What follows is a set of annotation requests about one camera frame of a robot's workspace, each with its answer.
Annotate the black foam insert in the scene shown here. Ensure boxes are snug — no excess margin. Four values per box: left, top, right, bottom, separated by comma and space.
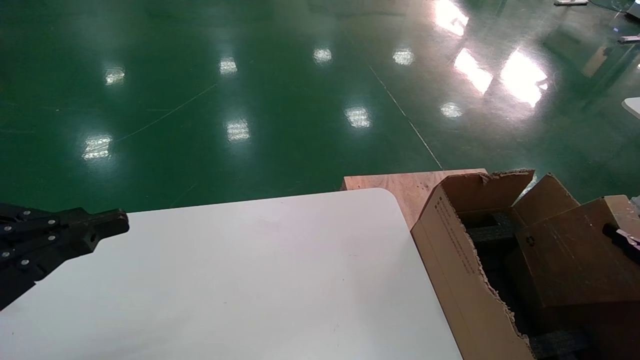
457, 210, 527, 247
529, 327, 595, 360

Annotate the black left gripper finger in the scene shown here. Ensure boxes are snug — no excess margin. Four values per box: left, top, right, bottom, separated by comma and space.
0, 202, 130, 242
0, 226, 129, 312

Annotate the wooden board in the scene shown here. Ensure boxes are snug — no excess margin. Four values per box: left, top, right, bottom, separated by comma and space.
341, 169, 489, 229

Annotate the big open cardboard box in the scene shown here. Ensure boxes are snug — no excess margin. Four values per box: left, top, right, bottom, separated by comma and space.
410, 169, 640, 360

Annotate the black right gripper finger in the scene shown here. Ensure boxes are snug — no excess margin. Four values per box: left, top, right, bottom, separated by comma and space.
602, 222, 640, 266

